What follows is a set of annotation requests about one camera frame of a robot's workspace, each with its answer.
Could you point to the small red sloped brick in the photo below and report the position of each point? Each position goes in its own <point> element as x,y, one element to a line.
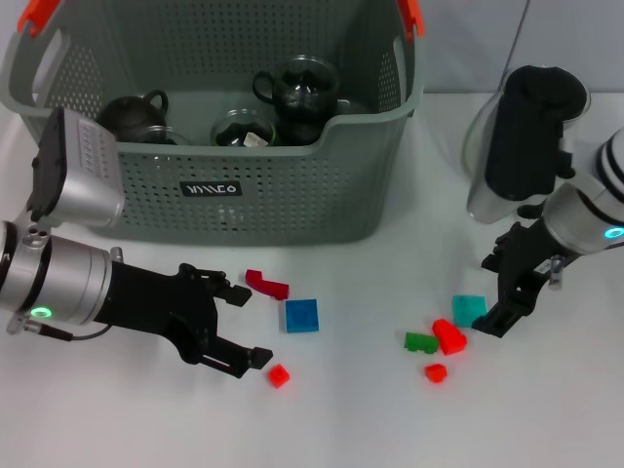
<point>435,373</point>

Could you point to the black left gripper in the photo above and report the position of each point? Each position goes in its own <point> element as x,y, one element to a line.
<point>151,304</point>

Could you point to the large red brick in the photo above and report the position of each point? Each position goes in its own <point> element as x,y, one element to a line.
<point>451,339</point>

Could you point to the dark red angled brick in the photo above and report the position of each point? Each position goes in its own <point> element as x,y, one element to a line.
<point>270,287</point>

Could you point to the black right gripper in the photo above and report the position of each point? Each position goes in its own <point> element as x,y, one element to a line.
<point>529,258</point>

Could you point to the glass teapot with black lid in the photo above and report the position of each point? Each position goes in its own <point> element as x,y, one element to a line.
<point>546,88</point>

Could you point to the grey perforated plastic storage bin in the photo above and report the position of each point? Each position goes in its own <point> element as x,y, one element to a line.
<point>302,205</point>

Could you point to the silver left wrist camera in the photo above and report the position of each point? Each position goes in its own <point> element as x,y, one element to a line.
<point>83,185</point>

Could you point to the glass teacup with black holder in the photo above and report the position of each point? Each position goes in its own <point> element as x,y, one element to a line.
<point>297,134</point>
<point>163,136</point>
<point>302,90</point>
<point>234,129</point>

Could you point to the green car-shaped brick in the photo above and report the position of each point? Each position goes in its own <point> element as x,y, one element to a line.
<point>419,343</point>

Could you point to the black clay teapot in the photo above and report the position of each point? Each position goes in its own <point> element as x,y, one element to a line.
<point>136,117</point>

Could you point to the teal square brick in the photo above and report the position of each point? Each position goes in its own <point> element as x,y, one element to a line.
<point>465,309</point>

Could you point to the blue square brick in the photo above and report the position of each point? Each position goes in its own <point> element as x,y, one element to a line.
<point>302,316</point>

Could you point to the small red square brick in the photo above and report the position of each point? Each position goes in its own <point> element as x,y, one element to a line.
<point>278,375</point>

